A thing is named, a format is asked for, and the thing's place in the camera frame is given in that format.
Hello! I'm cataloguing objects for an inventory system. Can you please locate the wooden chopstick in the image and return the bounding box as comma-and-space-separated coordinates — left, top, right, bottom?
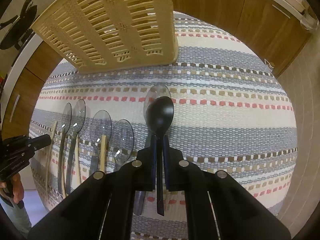
75, 135, 81, 185
45, 121, 57, 199
99, 135, 107, 172

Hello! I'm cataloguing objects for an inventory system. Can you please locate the black wok with lid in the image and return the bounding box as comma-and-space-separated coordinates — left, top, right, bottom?
1, 0, 37, 50

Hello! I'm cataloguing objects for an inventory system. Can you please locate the beige plastic utensil basket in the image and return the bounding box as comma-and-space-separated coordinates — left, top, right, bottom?
31, 0, 178, 74

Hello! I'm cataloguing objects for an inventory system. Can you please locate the black plastic spoon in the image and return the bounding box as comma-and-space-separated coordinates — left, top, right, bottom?
146, 96, 174, 216

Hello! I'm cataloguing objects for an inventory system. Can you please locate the person's left hand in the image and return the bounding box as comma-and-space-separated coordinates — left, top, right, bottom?
0, 173, 24, 204

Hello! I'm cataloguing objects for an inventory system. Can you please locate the striped woven table mat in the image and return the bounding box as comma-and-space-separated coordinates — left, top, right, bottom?
30, 14, 297, 216

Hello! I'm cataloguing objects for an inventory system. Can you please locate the clear plastic spoon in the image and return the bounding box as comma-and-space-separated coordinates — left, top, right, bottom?
89, 109, 112, 176
57, 102, 72, 193
110, 119, 135, 171
65, 99, 86, 194

